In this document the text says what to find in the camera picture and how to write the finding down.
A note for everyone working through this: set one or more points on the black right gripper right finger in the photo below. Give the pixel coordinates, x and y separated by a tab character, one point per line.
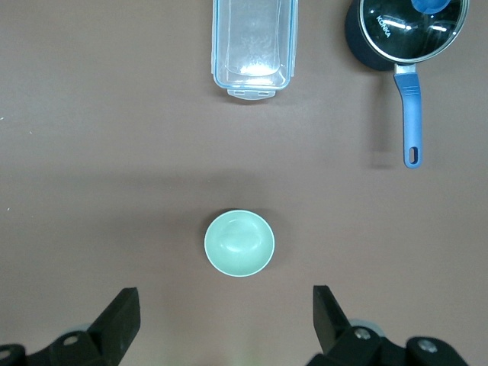
350	339

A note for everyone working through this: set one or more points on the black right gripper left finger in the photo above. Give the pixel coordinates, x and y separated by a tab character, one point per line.
100	335

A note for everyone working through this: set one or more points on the green bowl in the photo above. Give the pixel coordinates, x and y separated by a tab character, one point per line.
239	243

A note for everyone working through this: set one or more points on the clear plastic storage container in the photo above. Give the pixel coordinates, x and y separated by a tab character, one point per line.
254	47

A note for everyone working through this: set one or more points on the glass pot lid blue knob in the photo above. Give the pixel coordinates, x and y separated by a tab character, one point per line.
415	28

